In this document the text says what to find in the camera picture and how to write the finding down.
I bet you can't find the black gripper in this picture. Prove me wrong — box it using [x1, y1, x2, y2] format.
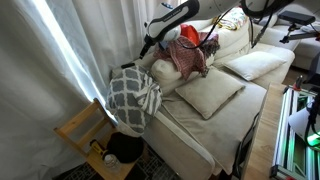
[138, 33, 158, 60]

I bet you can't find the white and grey patterned blanket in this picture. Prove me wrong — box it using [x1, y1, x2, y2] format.
[105, 64, 164, 138]

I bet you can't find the floral yellow blanket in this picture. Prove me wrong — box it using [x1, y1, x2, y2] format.
[213, 6, 249, 32]

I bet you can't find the beige fabric sofa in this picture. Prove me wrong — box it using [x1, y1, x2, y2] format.
[111, 0, 320, 180]

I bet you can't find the black remote control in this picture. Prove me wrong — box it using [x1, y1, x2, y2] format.
[120, 62, 136, 70]

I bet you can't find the white curtain panel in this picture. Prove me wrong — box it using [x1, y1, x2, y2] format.
[46, 0, 188, 103]
[0, 0, 111, 180]

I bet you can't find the red white patterned cloth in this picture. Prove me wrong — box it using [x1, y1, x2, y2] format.
[153, 35, 208, 81]

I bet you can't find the red woven hat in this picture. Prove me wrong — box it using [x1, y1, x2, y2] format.
[179, 23, 201, 46]

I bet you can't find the dark fringed scarf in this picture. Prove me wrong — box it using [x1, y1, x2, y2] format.
[198, 31, 221, 59]

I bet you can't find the large beige cushion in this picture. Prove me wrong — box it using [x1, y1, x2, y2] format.
[174, 66, 246, 120]

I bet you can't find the small wooden side table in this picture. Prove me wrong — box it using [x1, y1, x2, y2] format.
[53, 98, 148, 180]

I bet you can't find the black round hat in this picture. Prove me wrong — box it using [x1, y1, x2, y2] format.
[106, 132, 145, 164]

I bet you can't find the yellow black hand tool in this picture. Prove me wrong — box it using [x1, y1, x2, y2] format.
[89, 139, 109, 159]

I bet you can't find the small beige cushion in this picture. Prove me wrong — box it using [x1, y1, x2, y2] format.
[222, 50, 288, 82]

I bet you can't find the clear glass jar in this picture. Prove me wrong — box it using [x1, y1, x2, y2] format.
[103, 153, 122, 173]

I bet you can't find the red black clamp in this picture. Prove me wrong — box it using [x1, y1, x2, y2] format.
[292, 74, 305, 92]

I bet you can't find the black floor cable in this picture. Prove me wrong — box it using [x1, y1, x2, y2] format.
[231, 112, 262, 180]

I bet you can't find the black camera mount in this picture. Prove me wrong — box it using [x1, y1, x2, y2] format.
[278, 10, 320, 45]

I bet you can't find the aluminium frame rig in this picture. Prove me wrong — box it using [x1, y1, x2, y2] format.
[269, 87, 320, 180]

